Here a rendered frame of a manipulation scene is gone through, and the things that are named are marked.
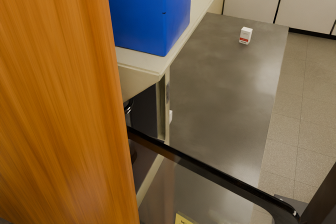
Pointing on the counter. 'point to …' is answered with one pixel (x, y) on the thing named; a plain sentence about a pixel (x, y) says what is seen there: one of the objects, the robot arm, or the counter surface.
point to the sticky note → (181, 220)
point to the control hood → (197, 3)
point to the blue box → (149, 9)
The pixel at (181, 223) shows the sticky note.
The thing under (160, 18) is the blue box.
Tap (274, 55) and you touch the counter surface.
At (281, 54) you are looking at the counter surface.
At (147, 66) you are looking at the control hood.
